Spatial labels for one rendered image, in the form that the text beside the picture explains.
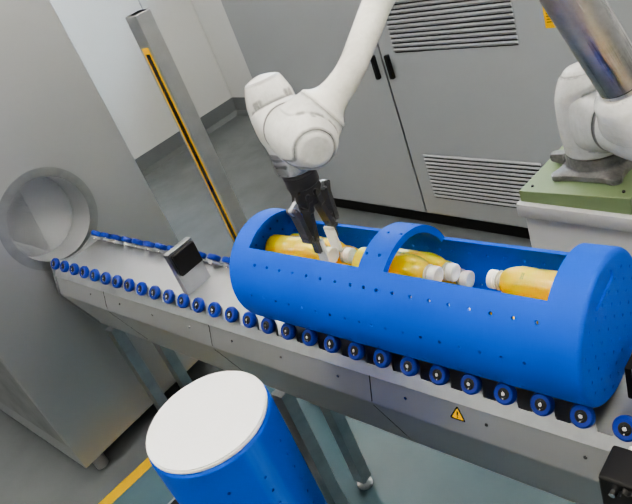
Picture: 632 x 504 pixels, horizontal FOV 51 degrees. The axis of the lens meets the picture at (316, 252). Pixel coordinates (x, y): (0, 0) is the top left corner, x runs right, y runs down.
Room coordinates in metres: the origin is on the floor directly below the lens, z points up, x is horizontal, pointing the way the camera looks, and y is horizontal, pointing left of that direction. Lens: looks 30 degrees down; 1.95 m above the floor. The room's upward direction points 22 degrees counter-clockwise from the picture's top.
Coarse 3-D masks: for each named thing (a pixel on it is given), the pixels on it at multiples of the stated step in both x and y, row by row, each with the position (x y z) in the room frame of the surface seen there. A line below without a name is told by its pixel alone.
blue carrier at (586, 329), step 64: (256, 256) 1.39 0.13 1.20; (384, 256) 1.13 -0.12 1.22; (448, 256) 1.25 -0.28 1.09; (512, 256) 1.12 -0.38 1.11; (576, 256) 0.89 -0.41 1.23; (320, 320) 1.21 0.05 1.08; (384, 320) 1.06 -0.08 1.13; (448, 320) 0.95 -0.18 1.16; (512, 320) 0.86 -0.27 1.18; (576, 320) 0.79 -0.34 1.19; (512, 384) 0.87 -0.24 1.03; (576, 384) 0.76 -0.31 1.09
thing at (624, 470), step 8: (616, 448) 0.69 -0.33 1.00; (624, 448) 0.68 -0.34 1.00; (608, 456) 0.68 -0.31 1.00; (616, 456) 0.67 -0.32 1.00; (624, 456) 0.67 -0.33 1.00; (608, 464) 0.67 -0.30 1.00; (616, 464) 0.66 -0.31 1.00; (624, 464) 0.65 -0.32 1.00; (600, 472) 0.66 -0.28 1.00; (608, 472) 0.65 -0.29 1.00; (616, 472) 0.65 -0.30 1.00; (624, 472) 0.64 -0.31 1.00; (600, 480) 0.65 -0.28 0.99; (608, 480) 0.64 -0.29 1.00; (616, 480) 0.63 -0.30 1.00; (624, 480) 0.63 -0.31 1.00; (600, 488) 0.65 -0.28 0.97; (608, 488) 0.64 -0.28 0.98; (616, 488) 0.63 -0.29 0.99; (624, 488) 0.62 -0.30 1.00; (608, 496) 0.64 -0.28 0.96; (616, 496) 0.63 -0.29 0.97; (624, 496) 0.61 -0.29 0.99
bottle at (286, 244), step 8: (272, 240) 1.45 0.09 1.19; (280, 240) 1.43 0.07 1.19; (288, 240) 1.41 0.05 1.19; (296, 240) 1.39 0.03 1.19; (272, 248) 1.43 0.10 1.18; (280, 248) 1.41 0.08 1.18; (288, 248) 1.39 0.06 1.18; (296, 248) 1.37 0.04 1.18; (304, 248) 1.35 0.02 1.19; (312, 248) 1.34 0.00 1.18; (304, 256) 1.34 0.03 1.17; (312, 256) 1.33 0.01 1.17
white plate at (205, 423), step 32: (192, 384) 1.23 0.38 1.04; (224, 384) 1.18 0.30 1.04; (256, 384) 1.14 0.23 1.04; (160, 416) 1.16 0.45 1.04; (192, 416) 1.12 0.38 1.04; (224, 416) 1.08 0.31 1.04; (256, 416) 1.04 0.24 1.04; (160, 448) 1.06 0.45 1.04; (192, 448) 1.03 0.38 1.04; (224, 448) 0.99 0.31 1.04
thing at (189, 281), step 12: (168, 252) 1.83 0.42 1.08; (180, 252) 1.82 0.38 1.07; (192, 252) 1.84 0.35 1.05; (168, 264) 1.83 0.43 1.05; (180, 264) 1.81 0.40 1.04; (192, 264) 1.83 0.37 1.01; (204, 264) 1.87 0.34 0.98; (180, 276) 1.81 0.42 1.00; (192, 276) 1.84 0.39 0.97; (204, 276) 1.86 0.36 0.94; (192, 288) 1.82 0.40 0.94
